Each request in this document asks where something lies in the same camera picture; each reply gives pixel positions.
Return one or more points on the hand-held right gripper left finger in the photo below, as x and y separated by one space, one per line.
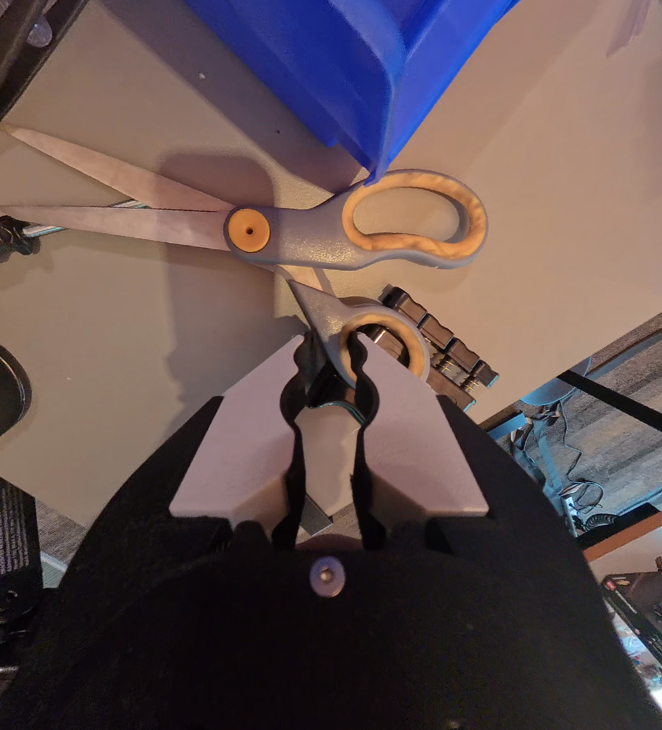
234 450

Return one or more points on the colourful printed box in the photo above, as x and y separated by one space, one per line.
656 616

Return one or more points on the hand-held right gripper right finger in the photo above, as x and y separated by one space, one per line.
422 456

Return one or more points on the black hand grip exerciser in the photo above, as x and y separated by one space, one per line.
450 353

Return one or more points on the small blue plastic bin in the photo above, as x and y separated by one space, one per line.
331 63

